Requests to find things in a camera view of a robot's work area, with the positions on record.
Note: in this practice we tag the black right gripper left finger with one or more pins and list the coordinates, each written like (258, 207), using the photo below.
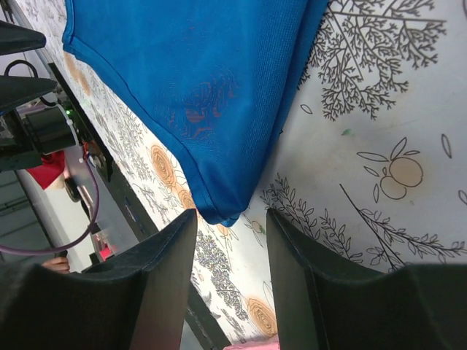
(135, 300)

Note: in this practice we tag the pink floral placemat cloth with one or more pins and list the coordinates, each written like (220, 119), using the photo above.
(270, 344)

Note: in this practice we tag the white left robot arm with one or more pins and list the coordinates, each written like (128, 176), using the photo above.
(34, 122)

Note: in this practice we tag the floral tablecloth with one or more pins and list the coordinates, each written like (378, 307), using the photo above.
(370, 163)

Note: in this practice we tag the blue satin napkin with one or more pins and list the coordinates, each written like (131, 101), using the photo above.
(213, 80)

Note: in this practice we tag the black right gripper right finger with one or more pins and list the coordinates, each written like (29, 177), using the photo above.
(323, 301)

